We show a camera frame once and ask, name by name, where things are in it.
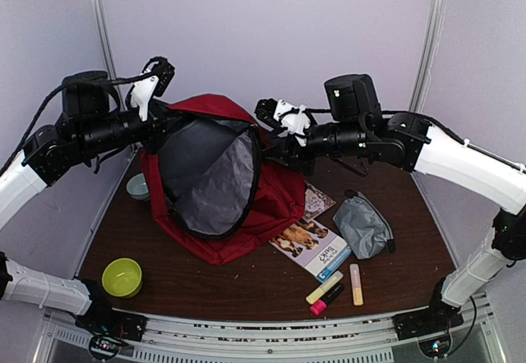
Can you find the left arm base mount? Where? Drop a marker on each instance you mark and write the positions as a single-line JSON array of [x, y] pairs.
[[112, 332]]

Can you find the dog cover booklet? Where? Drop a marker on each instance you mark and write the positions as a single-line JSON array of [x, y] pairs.
[[314, 247]]

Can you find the left aluminium corner post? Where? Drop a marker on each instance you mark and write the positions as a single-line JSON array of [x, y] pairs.
[[104, 40]]

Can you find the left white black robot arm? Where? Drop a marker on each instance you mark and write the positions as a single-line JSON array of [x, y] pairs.
[[100, 117]]

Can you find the aluminium corner post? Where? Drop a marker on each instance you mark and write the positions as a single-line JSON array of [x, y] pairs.
[[429, 49], [104, 40]]

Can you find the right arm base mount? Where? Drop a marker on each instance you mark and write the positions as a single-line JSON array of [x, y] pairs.
[[431, 329]]

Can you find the right aluminium corner post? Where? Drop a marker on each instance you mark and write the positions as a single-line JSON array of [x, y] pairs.
[[429, 49]]

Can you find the front aluminium frame rail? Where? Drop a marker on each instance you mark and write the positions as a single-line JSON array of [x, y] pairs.
[[369, 338]]

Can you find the lime green plastic bowl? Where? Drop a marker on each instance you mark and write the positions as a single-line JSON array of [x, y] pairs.
[[122, 278]]

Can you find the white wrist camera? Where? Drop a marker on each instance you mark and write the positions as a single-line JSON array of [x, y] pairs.
[[155, 79], [294, 119]]

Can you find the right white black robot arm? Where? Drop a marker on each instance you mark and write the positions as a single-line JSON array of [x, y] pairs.
[[412, 142]]

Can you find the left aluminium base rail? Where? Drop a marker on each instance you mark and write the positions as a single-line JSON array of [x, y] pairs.
[[102, 211]]

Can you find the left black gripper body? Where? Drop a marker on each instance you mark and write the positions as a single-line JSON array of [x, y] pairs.
[[157, 121]]

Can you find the peach highlighter pen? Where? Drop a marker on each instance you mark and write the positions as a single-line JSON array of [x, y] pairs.
[[356, 284]]

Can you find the pale green patterned ceramic bowl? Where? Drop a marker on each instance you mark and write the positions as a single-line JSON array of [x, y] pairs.
[[137, 187]]

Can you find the red student backpack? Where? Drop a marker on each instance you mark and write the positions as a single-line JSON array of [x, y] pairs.
[[211, 187]]

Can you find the grey fabric pencil pouch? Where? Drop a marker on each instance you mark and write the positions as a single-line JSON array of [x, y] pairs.
[[363, 227]]

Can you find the yellow highlighter pen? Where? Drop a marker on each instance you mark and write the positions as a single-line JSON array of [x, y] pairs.
[[319, 292]]

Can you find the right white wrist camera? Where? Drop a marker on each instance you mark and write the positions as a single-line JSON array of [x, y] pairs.
[[294, 119]]

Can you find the brown illustrated booklet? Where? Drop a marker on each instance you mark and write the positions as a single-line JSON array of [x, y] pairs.
[[316, 202]]

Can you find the black pink highlighter pen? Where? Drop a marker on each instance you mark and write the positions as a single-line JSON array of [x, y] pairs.
[[321, 304]]

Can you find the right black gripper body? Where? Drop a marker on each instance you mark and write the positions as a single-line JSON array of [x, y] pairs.
[[295, 156]]

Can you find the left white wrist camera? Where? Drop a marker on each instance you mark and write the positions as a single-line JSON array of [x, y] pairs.
[[155, 79]]

